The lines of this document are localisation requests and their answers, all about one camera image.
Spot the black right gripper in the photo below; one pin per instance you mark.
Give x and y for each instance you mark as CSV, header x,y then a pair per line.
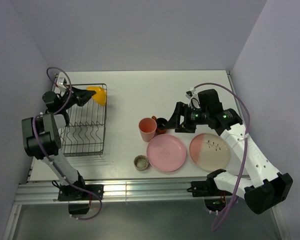
x,y
182,109

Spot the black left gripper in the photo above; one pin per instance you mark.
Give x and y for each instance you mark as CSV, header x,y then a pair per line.
x,y
81,96

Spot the red and black mug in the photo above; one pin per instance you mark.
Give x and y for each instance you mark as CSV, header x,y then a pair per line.
x,y
161,125

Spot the yellow bowl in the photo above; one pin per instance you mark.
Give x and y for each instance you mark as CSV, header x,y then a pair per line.
x,y
100,95

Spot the small speckled ceramic cup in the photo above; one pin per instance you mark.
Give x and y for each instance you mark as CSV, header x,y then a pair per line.
x,y
141,162

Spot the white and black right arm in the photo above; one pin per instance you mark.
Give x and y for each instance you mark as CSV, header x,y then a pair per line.
x,y
266,187

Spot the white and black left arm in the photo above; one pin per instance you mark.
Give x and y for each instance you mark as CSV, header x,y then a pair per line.
x,y
41,140

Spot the pink plastic cup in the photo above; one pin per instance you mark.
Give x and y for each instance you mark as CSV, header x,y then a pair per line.
x,y
147,127

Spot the pink plastic plate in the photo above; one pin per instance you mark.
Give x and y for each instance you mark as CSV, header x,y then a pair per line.
x,y
166,153

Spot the pink and cream ceramic plate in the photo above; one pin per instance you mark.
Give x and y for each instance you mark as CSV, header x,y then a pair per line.
x,y
209,152

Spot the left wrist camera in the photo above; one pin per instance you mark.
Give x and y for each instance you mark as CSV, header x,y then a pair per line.
x,y
61,83

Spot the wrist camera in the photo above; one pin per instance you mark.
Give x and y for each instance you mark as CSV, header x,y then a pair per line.
x,y
61,83
193,99

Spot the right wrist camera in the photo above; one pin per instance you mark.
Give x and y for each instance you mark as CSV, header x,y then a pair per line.
x,y
193,99

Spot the black wire dish rack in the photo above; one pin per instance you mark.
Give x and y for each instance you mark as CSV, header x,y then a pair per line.
x,y
85,133

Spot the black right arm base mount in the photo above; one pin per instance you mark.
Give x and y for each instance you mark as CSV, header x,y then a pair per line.
x,y
214,199

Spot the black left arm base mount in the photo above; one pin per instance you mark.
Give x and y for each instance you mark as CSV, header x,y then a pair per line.
x,y
70,194

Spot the aluminium table edge rail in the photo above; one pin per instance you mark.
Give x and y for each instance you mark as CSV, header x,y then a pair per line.
x,y
131,190

